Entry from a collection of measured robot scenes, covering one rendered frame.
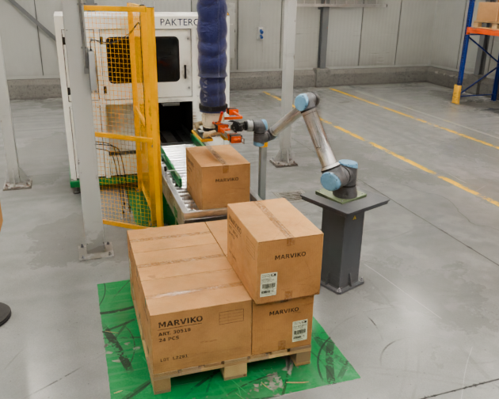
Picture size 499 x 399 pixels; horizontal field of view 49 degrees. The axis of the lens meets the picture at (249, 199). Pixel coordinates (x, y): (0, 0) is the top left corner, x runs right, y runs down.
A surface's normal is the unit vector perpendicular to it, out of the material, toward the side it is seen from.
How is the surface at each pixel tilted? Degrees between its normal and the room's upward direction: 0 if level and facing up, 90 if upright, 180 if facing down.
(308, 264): 90
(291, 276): 90
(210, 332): 90
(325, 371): 0
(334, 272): 90
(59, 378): 0
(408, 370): 0
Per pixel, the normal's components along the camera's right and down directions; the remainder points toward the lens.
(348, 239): 0.63, 0.29
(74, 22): 0.31, 0.34
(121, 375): 0.01, -0.93
